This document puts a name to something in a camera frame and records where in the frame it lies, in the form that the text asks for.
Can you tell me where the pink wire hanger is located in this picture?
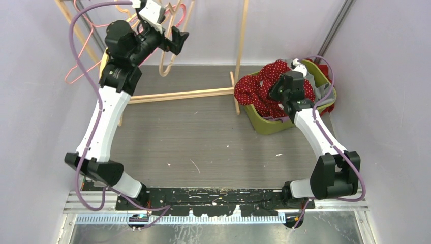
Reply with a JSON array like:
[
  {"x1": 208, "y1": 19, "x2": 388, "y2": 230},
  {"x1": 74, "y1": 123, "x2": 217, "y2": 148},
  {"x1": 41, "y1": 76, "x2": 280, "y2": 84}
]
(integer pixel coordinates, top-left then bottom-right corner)
[{"x1": 57, "y1": 1, "x2": 108, "y2": 72}]

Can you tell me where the metal corner rail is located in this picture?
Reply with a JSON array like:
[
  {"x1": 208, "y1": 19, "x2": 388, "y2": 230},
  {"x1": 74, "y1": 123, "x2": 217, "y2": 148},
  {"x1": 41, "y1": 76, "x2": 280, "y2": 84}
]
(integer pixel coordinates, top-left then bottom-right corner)
[
  {"x1": 73, "y1": 0, "x2": 106, "y2": 53},
  {"x1": 317, "y1": 0, "x2": 357, "y2": 56}
]

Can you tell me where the wooden clothes rack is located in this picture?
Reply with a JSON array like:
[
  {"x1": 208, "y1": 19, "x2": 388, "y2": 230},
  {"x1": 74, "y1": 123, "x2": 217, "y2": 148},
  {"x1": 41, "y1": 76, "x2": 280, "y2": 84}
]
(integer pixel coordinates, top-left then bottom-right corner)
[{"x1": 53, "y1": 0, "x2": 251, "y2": 127}]

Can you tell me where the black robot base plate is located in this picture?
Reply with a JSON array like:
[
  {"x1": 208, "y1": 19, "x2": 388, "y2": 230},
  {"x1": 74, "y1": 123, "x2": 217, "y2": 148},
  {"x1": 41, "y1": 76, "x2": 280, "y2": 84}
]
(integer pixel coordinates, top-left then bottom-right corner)
[{"x1": 114, "y1": 187, "x2": 316, "y2": 218}]

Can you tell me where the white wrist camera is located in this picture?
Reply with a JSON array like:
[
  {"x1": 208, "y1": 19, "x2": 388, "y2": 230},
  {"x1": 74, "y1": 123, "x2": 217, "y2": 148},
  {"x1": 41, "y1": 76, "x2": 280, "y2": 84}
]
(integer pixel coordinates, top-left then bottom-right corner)
[
  {"x1": 131, "y1": 0, "x2": 165, "y2": 34},
  {"x1": 291, "y1": 58, "x2": 308, "y2": 78}
]

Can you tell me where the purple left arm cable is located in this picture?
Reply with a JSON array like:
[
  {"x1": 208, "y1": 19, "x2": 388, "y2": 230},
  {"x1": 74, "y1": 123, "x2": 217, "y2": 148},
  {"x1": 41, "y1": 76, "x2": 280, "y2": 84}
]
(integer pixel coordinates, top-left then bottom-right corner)
[{"x1": 69, "y1": 1, "x2": 172, "y2": 230}]

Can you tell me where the metal corner rail right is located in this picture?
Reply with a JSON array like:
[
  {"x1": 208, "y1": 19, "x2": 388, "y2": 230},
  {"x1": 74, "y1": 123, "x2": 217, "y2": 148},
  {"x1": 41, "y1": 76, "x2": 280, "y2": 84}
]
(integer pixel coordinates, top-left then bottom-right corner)
[{"x1": 317, "y1": 0, "x2": 357, "y2": 56}]

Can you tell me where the metal corner rail left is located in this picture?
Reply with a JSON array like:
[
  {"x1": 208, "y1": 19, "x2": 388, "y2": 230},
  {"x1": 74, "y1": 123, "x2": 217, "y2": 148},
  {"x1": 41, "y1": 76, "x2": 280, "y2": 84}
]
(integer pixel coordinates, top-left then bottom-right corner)
[{"x1": 73, "y1": 0, "x2": 106, "y2": 53}]

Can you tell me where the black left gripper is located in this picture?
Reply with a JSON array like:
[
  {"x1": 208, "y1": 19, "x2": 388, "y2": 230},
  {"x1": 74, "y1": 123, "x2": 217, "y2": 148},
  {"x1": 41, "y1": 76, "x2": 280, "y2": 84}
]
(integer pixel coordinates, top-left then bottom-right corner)
[{"x1": 128, "y1": 23, "x2": 188, "y2": 66}]

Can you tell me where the wooden hanger of purple skirt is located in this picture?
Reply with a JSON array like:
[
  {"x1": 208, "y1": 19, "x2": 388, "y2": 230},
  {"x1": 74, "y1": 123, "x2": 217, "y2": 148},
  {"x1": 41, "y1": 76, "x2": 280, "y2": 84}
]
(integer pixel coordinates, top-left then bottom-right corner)
[{"x1": 99, "y1": 5, "x2": 137, "y2": 78}]

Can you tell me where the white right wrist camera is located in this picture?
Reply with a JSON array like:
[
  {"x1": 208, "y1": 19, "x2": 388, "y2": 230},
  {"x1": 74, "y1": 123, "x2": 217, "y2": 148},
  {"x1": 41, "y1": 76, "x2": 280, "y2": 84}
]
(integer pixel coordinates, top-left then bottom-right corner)
[{"x1": 291, "y1": 58, "x2": 308, "y2": 78}]

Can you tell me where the grey skirt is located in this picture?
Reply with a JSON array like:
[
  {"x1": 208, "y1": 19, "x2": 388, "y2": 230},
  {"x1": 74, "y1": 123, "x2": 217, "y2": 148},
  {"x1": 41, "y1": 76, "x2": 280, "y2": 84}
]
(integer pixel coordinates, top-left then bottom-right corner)
[{"x1": 300, "y1": 59, "x2": 336, "y2": 111}]

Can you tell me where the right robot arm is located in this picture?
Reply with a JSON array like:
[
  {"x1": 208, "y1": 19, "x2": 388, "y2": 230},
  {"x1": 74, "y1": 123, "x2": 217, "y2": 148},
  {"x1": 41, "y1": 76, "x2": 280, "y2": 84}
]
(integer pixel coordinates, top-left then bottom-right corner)
[{"x1": 269, "y1": 71, "x2": 360, "y2": 209}]

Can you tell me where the purple skirt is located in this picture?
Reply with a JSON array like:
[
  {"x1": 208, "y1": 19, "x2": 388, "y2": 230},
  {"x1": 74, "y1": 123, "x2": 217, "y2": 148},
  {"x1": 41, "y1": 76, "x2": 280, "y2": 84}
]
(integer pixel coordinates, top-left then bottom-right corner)
[{"x1": 264, "y1": 116, "x2": 290, "y2": 123}]

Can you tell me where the pink hanger of grey skirt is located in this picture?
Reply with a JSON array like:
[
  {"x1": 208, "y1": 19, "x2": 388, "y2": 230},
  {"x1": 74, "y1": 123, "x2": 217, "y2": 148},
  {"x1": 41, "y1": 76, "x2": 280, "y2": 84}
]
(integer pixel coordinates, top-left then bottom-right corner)
[{"x1": 141, "y1": 0, "x2": 188, "y2": 65}]

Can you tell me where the red polka dot skirt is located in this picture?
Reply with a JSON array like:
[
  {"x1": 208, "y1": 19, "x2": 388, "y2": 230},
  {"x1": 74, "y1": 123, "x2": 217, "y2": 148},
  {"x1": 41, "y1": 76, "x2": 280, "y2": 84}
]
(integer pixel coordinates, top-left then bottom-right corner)
[{"x1": 233, "y1": 59, "x2": 317, "y2": 119}]

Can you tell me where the wooden hanger of red skirt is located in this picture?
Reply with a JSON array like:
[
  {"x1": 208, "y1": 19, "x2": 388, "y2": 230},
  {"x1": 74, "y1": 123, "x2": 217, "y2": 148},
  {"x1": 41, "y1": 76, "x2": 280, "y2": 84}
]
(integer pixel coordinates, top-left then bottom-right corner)
[{"x1": 158, "y1": 0, "x2": 197, "y2": 78}]

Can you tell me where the olive green plastic basket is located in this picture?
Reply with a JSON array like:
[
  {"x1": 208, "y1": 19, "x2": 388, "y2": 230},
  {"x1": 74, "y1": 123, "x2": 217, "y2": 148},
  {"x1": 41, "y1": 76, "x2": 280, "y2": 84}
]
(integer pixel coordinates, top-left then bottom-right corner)
[{"x1": 242, "y1": 59, "x2": 337, "y2": 136}]

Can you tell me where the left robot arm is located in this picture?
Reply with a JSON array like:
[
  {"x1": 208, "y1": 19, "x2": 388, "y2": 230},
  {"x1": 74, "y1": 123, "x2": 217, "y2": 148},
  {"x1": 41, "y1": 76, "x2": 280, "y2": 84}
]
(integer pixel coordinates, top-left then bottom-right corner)
[{"x1": 65, "y1": 20, "x2": 189, "y2": 210}]

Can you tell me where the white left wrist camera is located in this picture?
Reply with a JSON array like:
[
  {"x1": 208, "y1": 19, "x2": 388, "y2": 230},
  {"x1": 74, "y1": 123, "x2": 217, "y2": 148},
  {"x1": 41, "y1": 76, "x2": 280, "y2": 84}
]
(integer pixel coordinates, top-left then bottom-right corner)
[{"x1": 131, "y1": 0, "x2": 165, "y2": 34}]

